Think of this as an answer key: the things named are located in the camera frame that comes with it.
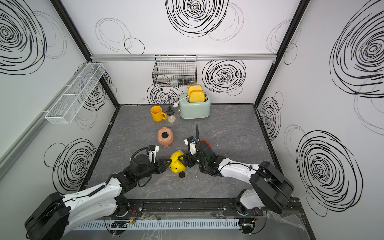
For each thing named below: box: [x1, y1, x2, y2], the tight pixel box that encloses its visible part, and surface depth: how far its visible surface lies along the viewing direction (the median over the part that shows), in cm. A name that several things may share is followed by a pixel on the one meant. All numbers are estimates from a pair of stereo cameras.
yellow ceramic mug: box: [150, 105, 167, 122], surface depth 108 cm
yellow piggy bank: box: [167, 150, 186, 174], surface depth 81 cm
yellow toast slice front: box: [189, 90, 205, 103], surface depth 101 cm
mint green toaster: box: [179, 93, 211, 119], surface depth 106 cm
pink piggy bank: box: [157, 127, 174, 147], surface depth 93 cm
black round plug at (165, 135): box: [161, 132, 169, 139], surface depth 93 cm
